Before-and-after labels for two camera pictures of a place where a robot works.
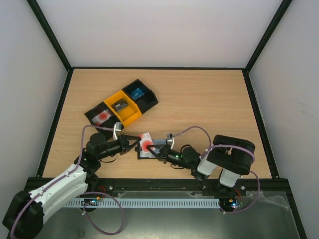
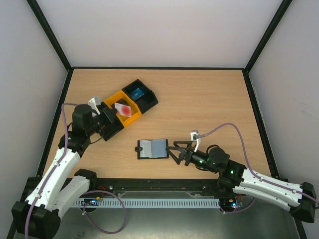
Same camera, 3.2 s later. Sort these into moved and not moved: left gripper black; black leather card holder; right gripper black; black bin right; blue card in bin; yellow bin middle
Moved: left gripper black; right gripper black
Not moved: yellow bin middle; black bin right; black leather card holder; blue card in bin
